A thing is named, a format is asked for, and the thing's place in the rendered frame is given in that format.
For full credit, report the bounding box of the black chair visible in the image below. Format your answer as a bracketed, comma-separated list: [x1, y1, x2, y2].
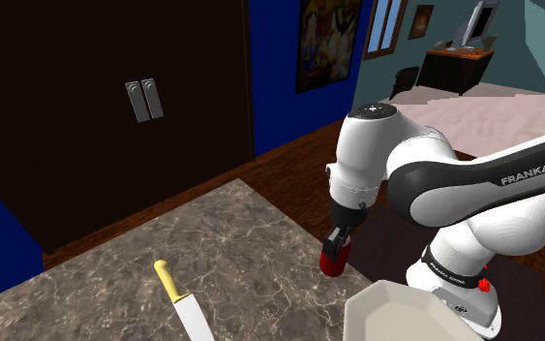
[388, 65, 421, 102]

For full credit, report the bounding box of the wooden framed window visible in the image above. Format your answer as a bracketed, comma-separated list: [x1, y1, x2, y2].
[361, 0, 409, 62]

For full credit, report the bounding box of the small dark wall picture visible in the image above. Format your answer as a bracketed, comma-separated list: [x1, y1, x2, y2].
[407, 4, 436, 41]

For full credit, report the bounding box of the red cup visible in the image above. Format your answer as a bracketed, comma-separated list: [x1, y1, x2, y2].
[318, 234, 352, 278]

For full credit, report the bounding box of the colourful wall painting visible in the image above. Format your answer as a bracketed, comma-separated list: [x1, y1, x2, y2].
[294, 0, 364, 95]

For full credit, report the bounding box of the dark desk with computer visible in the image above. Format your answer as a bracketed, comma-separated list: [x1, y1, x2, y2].
[414, 0, 501, 98]

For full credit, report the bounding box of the yellow handled kitchen knife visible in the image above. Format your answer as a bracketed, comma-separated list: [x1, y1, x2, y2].
[152, 259, 217, 341]

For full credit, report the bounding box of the dark wooden wardrobe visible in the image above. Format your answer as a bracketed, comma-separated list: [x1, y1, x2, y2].
[0, 0, 257, 257]

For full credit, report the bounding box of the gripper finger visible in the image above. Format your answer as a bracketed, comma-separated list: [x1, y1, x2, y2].
[322, 225, 352, 264]

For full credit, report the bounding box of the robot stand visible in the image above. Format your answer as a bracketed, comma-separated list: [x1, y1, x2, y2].
[346, 201, 545, 341]

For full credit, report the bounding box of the white octagonal plate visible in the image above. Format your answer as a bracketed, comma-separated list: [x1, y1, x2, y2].
[342, 278, 487, 341]

